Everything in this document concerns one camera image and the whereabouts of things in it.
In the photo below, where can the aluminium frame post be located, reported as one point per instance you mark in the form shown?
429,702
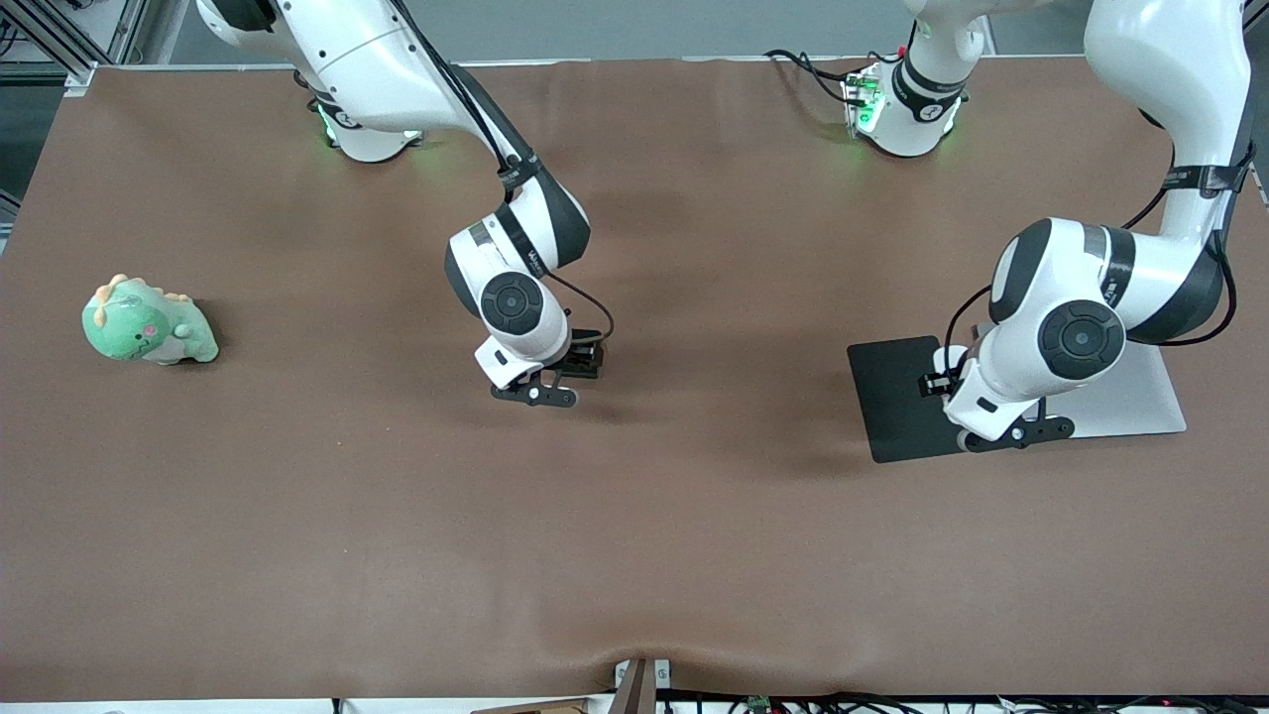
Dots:
69,55

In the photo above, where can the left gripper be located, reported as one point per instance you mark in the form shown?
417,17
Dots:
936,384

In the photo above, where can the black mouse pad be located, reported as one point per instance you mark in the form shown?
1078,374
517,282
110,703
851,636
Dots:
892,397

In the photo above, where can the metal bracket with wooden post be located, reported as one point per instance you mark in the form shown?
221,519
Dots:
634,689

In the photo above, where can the silver laptop with apple logo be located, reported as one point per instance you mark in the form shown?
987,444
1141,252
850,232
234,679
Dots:
1140,397

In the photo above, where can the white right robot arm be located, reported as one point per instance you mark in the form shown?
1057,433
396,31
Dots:
367,59

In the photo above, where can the brown table cover mat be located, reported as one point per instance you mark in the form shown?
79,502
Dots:
634,545

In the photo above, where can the green dinosaur plush toy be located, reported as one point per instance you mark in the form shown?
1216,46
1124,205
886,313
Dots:
129,327

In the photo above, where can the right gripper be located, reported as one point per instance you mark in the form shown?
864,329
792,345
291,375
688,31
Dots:
585,359

